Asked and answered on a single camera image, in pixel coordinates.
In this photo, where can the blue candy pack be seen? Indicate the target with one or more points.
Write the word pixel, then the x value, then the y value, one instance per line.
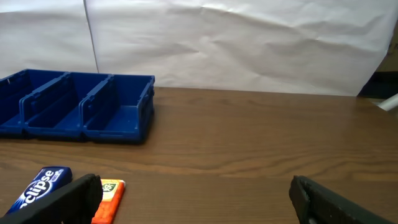
pixel 42 185

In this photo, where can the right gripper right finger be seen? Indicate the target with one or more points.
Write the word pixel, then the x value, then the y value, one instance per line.
pixel 323 207

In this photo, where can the blue tray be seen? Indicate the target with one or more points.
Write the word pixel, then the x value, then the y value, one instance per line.
pixel 121 121

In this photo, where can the orange candy box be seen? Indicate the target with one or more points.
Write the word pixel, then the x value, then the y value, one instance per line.
pixel 110 199

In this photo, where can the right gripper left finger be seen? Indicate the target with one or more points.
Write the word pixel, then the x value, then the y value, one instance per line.
pixel 71 202

